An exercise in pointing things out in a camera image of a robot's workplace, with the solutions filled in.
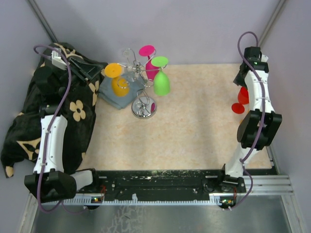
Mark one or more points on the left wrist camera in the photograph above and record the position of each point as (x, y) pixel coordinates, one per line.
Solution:
(57, 60)

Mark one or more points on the pink plastic wine glass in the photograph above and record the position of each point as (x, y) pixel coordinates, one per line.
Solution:
(149, 51)

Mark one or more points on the black floral blanket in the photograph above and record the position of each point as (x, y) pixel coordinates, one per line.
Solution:
(22, 141)

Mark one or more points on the green plastic wine glass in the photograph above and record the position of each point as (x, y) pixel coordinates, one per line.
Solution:
(161, 81)

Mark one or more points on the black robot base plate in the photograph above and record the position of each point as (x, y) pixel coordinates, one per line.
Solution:
(159, 185)

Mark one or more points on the grey folded cloth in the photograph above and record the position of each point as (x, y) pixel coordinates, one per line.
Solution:
(106, 93)

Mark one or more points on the red plastic wine glass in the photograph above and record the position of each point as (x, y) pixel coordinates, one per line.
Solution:
(243, 99)

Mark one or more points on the chrome wine glass rack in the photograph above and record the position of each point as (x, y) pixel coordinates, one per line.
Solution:
(143, 106)

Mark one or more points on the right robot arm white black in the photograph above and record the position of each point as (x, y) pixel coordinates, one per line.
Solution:
(260, 125)

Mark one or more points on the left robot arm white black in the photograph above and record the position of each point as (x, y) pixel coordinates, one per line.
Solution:
(49, 181)

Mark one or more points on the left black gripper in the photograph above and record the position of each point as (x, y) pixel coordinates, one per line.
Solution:
(85, 70)

